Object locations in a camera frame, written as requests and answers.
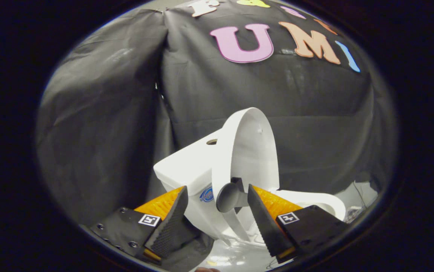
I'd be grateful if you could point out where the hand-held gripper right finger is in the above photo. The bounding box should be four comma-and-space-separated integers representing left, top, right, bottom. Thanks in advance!
247, 184, 349, 264

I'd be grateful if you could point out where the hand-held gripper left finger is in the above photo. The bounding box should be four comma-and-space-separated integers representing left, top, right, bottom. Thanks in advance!
89, 186, 189, 263

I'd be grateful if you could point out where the black round lid knob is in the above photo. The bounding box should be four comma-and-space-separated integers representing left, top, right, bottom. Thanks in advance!
216, 178, 248, 213

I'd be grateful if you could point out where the black backdrop cloth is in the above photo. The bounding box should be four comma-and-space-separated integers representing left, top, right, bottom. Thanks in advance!
36, 0, 397, 227

